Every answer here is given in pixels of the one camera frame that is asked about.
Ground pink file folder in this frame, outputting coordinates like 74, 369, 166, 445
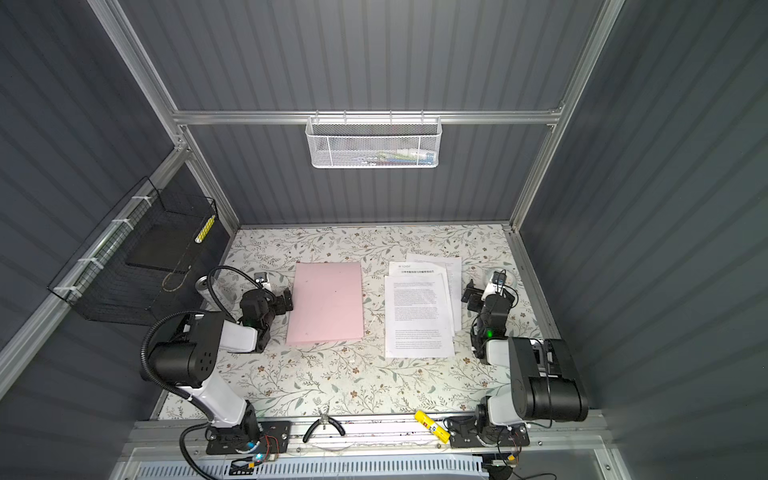
286, 262, 364, 346

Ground printed paper sheet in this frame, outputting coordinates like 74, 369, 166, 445
406, 253, 462, 333
388, 254, 462, 334
384, 274, 455, 359

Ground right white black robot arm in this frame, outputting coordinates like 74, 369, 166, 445
444, 282, 589, 450

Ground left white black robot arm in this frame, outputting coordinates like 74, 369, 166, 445
140, 288, 293, 461

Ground silver metal can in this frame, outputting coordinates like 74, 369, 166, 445
195, 276, 222, 311

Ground yellow marker in basket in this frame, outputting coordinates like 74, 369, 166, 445
194, 215, 216, 244

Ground black foam pad in basket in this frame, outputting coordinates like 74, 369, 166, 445
125, 225, 202, 273

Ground black wire side basket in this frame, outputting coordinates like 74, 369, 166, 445
48, 180, 219, 326

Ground black handled pliers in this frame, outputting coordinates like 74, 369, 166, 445
302, 413, 346, 444

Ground yellow tube on rail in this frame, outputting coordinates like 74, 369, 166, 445
414, 410, 451, 444

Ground white ventilated cable duct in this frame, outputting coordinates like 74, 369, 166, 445
134, 454, 488, 480

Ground white wire wall basket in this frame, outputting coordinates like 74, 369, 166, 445
305, 116, 443, 169

